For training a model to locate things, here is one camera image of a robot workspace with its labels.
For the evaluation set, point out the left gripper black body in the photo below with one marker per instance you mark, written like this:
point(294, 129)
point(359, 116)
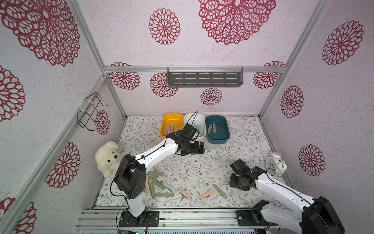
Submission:
point(193, 148)

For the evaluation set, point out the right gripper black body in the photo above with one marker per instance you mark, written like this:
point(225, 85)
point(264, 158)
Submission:
point(234, 180)

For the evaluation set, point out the mint fruit knife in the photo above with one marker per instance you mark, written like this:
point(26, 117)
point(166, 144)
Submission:
point(199, 129)
point(170, 188)

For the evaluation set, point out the olive fruit knife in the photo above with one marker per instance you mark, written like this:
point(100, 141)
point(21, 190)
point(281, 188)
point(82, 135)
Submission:
point(151, 172)
point(214, 127)
point(209, 129)
point(152, 190)
point(158, 174)
point(219, 190)
point(164, 195)
point(158, 184)

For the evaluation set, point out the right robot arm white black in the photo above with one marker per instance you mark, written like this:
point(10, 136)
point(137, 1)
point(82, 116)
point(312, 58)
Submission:
point(303, 214)

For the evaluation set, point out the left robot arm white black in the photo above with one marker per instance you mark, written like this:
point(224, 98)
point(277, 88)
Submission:
point(130, 177)

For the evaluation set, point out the yellow plastic storage box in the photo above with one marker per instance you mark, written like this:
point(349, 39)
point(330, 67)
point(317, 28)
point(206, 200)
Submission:
point(172, 122)

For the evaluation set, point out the white plastic storage box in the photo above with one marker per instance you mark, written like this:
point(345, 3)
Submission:
point(196, 119)

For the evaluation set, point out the dark teal storage box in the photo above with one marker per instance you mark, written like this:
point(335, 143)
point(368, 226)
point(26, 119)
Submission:
point(222, 134)

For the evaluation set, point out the white twin-bell alarm clock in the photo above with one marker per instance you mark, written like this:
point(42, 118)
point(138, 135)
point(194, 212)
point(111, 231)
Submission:
point(277, 163)

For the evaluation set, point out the floral patterned table mat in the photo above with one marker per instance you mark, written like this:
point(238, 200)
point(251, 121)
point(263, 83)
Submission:
point(196, 174)

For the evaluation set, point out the white plush teddy bear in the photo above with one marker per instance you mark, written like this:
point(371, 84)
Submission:
point(108, 158)

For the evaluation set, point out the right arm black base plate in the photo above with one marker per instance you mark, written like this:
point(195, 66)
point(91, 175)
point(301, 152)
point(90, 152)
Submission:
point(251, 218)

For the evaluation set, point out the grey wall shelf rack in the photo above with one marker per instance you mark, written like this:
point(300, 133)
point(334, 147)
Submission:
point(204, 79)

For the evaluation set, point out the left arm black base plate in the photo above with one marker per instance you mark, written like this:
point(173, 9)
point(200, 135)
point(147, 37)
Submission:
point(138, 218)

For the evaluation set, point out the black wire wall rack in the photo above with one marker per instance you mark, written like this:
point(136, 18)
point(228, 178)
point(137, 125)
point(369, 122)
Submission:
point(85, 115)

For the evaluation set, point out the aluminium front rail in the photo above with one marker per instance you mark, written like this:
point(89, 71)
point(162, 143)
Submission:
point(180, 218)

